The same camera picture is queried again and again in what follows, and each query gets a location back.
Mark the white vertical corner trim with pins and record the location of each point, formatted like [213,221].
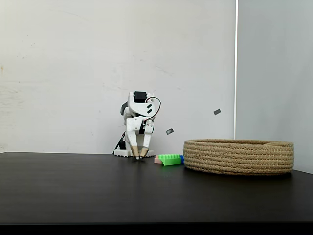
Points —
[236,73]

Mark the pink lego block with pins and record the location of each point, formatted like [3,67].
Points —
[157,160]

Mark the green lego block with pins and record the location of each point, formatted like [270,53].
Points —
[170,160]

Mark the blue lego block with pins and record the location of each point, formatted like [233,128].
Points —
[182,159]

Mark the grey tape piece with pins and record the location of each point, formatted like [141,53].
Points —
[170,131]
[217,111]

